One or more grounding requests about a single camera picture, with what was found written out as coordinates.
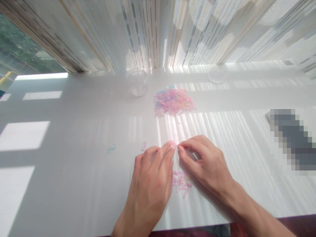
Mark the small pile of pink rubber bands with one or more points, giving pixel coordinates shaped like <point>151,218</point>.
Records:
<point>181,182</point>

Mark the person's left hand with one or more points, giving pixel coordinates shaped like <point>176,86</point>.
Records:
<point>150,177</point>

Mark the blue rubber band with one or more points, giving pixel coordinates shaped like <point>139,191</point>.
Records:
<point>111,148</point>

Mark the clear plastic lid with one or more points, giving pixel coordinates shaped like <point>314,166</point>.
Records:
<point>217,75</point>

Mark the person's right hand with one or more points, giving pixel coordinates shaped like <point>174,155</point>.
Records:
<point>207,165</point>

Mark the striped window blinds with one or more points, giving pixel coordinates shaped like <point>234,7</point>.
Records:
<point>158,32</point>

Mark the large pile of pastel rubber bands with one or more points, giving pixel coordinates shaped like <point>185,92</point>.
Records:
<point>172,100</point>

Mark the window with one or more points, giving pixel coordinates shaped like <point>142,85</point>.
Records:
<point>22,51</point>

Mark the clear plastic jar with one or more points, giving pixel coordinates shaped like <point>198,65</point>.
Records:
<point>137,82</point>

